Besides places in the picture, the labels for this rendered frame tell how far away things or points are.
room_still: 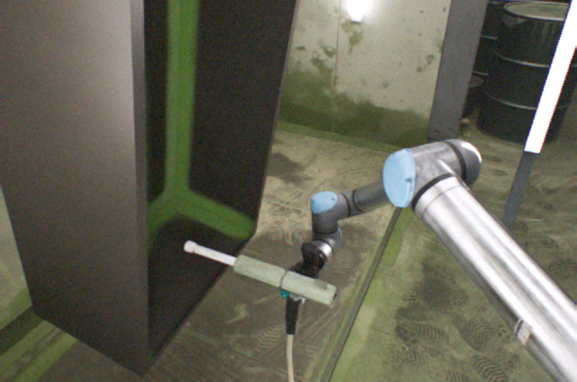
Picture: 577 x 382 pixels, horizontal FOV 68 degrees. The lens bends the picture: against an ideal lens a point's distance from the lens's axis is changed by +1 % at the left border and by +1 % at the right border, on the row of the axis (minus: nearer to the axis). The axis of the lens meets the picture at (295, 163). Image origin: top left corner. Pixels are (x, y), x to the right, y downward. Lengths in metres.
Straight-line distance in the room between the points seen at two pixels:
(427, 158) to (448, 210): 0.13
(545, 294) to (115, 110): 0.72
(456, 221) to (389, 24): 2.03
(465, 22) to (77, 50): 2.25
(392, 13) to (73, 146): 2.20
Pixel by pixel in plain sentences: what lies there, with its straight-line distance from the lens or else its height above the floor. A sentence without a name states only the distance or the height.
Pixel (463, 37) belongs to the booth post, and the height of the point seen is 0.83.
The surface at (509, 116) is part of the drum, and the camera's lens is 3.34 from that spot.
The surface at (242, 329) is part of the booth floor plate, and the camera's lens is 1.80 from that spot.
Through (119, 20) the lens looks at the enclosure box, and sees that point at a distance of 0.63.
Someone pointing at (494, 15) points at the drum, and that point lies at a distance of 3.77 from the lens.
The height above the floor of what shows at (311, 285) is 0.56.
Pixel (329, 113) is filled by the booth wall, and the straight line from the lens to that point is 3.05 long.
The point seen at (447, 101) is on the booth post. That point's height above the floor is 0.44.
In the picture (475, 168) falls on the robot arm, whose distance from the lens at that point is 0.99.
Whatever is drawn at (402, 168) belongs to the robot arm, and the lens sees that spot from 0.88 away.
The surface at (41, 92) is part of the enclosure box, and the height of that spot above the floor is 1.20.
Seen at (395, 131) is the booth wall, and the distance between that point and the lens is 2.95.
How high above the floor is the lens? 1.46
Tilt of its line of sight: 31 degrees down
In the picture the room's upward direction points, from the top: straight up
